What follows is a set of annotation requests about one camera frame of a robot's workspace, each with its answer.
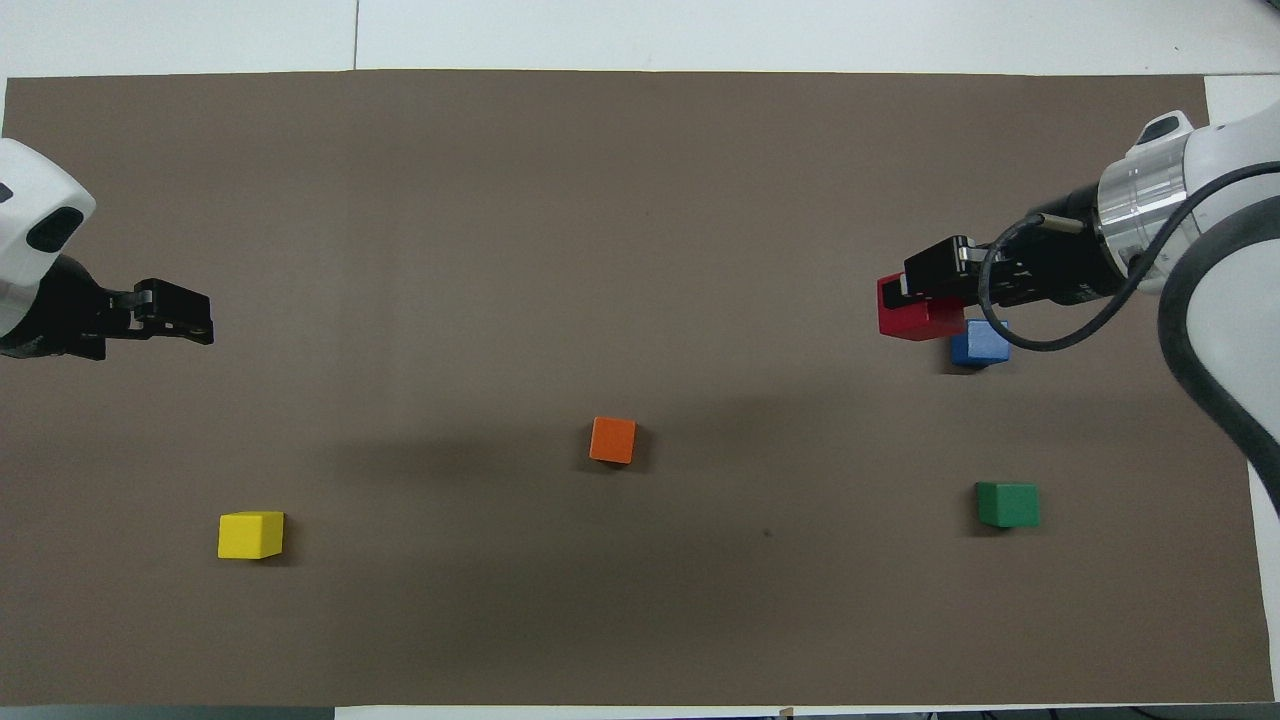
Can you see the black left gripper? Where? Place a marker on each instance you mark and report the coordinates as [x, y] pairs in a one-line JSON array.
[[70, 315]]

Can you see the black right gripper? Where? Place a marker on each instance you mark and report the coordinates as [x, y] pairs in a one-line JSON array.
[[1055, 262]]

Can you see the red wooden cube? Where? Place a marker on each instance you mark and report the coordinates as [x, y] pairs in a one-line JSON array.
[[915, 318]]

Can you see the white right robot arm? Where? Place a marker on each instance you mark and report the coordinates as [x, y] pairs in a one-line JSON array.
[[1220, 180]]

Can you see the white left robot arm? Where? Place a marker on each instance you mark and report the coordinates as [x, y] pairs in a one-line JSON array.
[[30, 210]]

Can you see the blue wooden cube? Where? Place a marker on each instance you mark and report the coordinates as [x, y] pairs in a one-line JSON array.
[[982, 345]]

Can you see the yellow wooden cube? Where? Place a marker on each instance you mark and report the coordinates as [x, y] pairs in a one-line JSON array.
[[250, 535]]

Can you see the green wooden cube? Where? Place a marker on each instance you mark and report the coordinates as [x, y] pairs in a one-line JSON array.
[[1008, 505]]

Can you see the brown table mat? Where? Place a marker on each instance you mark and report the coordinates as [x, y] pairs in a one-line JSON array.
[[640, 200]]

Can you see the orange wooden cube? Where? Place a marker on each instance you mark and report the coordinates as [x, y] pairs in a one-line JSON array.
[[612, 440]]

